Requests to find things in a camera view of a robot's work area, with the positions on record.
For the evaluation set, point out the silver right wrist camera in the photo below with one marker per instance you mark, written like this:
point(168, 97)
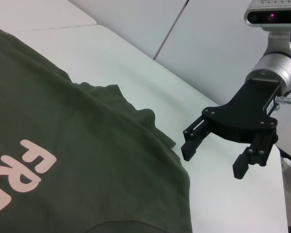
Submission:
point(271, 15)

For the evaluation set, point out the dark green FREE! t-shirt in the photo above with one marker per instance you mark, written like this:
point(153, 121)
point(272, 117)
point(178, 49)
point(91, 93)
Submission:
point(75, 145)

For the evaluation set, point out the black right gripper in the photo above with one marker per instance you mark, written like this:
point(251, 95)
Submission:
point(242, 114)

